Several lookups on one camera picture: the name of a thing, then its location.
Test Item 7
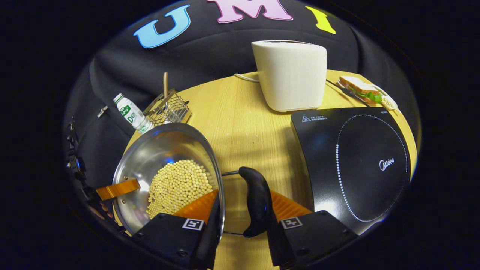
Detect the steel pot with black handles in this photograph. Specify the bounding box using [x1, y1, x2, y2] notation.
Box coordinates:
[112, 123, 272, 239]

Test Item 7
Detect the white toaster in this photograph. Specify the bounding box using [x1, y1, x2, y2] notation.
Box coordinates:
[251, 40, 327, 113]

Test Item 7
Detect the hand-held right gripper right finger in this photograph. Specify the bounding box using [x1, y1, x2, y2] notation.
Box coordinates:
[266, 189, 359, 270]

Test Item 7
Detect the black induction cooktop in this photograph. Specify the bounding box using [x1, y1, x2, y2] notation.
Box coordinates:
[291, 107, 412, 236]

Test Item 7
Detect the pile of yellow soybeans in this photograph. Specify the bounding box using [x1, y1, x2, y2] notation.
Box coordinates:
[145, 159, 214, 220]

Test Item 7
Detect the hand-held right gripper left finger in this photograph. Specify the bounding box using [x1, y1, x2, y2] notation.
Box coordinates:
[131, 189, 222, 270]

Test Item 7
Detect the wire mesh utensil basket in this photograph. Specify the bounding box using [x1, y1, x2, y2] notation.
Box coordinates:
[142, 88, 192, 127]

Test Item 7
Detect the white bottle with green label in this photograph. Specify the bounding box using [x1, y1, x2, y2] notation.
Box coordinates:
[113, 93, 154, 135]

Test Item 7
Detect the sandwich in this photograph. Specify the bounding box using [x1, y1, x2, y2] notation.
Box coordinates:
[339, 76, 383, 104]

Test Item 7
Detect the black power cable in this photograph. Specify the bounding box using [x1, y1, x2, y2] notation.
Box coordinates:
[325, 79, 370, 107]

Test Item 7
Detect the white power cable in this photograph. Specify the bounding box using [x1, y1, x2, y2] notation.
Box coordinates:
[234, 73, 260, 83]

